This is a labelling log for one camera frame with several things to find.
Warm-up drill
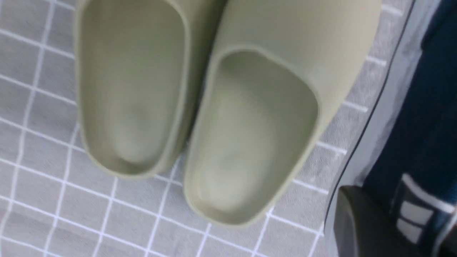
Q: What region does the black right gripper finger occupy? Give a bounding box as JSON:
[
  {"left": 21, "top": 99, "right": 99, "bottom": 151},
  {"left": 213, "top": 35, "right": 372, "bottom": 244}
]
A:
[{"left": 333, "top": 186, "right": 422, "bottom": 257}]

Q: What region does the olive right foam slide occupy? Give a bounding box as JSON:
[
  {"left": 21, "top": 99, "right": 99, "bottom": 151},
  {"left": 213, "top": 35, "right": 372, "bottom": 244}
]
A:
[{"left": 183, "top": 0, "right": 382, "bottom": 227}]

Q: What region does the olive foam slide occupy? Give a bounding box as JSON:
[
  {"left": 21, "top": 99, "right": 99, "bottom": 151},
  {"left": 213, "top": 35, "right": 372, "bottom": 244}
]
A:
[
  {"left": 74, "top": 0, "right": 226, "bottom": 179},
  {"left": 183, "top": 0, "right": 382, "bottom": 227}
]

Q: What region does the grey checked tablecloth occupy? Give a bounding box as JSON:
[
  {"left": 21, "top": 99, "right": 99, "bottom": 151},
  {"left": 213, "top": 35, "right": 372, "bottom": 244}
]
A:
[{"left": 1, "top": 0, "right": 412, "bottom": 257}]

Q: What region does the navy canvas shoe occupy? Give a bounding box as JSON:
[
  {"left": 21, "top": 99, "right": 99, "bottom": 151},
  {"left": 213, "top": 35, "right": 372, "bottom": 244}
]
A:
[{"left": 323, "top": 0, "right": 457, "bottom": 257}]

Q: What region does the olive left foam slide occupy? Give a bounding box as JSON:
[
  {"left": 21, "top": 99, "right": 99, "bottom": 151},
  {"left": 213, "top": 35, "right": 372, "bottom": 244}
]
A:
[{"left": 74, "top": 0, "right": 226, "bottom": 179}]

